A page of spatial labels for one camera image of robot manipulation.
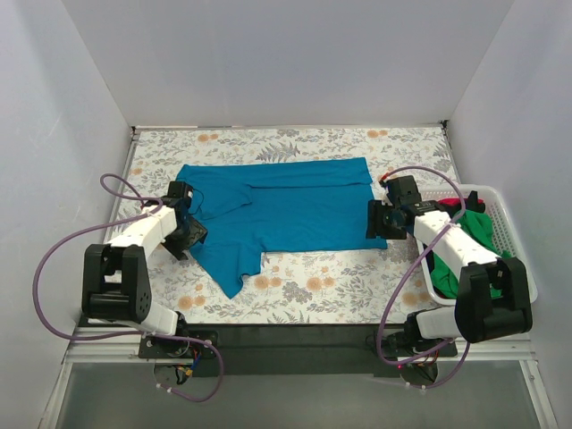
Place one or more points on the blue t shirt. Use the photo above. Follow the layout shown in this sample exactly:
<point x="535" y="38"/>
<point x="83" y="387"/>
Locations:
<point x="249" y="210"/>

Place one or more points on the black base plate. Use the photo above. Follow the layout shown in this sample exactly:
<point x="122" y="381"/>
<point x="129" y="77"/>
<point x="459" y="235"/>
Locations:
<point x="284" y="349"/>

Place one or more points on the white plastic laundry basket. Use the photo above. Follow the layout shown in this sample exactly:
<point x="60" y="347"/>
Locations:
<point x="504" y="234"/>

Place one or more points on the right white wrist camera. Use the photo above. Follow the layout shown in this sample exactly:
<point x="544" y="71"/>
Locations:
<point x="384" y="183"/>

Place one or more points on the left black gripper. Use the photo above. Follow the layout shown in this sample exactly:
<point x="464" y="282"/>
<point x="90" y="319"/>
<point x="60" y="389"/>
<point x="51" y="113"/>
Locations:
<point x="194" y="234"/>

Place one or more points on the black t shirt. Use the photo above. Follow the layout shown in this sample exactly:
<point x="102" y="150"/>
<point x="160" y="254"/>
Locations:
<point x="474" y="203"/>

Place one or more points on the floral patterned table mat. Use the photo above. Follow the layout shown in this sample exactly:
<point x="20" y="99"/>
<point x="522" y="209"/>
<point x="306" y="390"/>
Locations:
<point x="351" y="287"/>

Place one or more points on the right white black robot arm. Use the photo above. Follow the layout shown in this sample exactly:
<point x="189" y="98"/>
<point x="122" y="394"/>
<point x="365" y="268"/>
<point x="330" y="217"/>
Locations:
<point x="493" y="297"/>

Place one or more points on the aluminium frame rail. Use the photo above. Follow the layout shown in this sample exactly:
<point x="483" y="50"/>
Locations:
<point x="119" y="349"/>

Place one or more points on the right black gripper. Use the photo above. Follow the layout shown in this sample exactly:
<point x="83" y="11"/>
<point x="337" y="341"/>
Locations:
<point x="378" y="220"/>

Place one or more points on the magenta t shirt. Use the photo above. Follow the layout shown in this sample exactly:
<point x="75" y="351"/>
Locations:
<point x="453" y="203"/>

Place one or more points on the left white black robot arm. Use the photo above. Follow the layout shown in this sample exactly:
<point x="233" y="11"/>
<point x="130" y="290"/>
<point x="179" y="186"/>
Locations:
<point x="116" y="286"/>

